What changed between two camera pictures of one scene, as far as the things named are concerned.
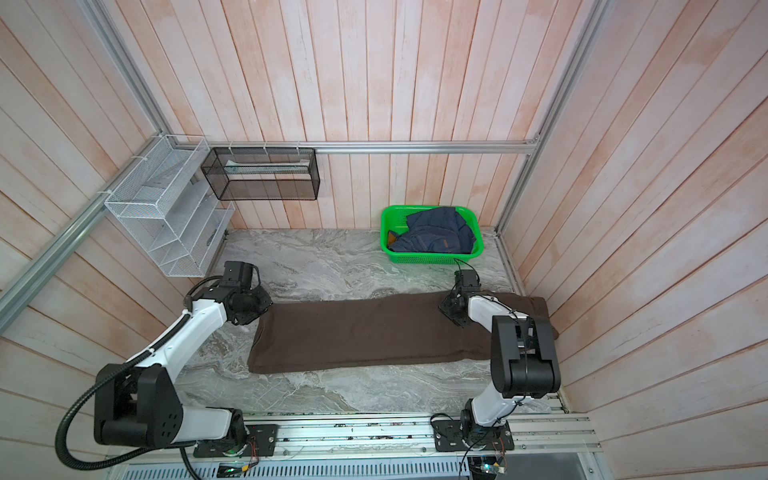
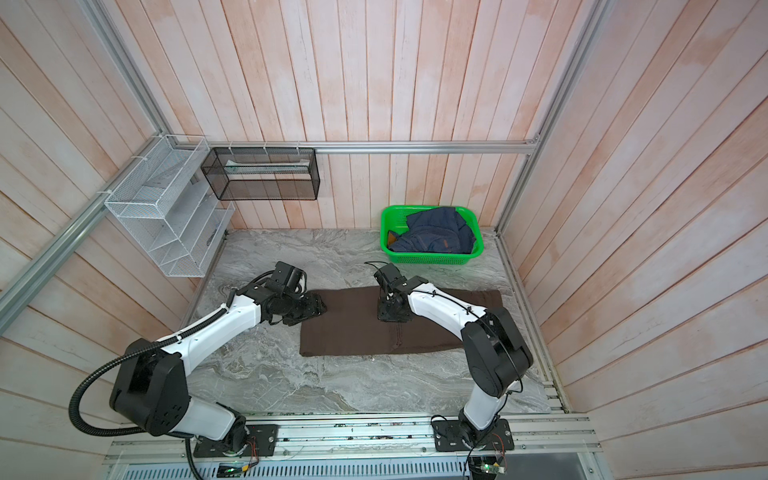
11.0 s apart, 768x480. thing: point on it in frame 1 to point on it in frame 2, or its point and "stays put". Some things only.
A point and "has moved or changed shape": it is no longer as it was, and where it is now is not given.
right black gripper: x=445 y=306 to x=382 y=311
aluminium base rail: x=553 y=438 stays put
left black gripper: x=265 y=301 to x=314 y=308
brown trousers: x=347 y=332 has moved or changed shape
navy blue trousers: x=434 y=230 stays put
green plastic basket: x=394 y=218 stays put
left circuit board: x=231 y=469 stays put
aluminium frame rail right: x=597 y=15 stays put
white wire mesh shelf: x=167 y=204 stays put
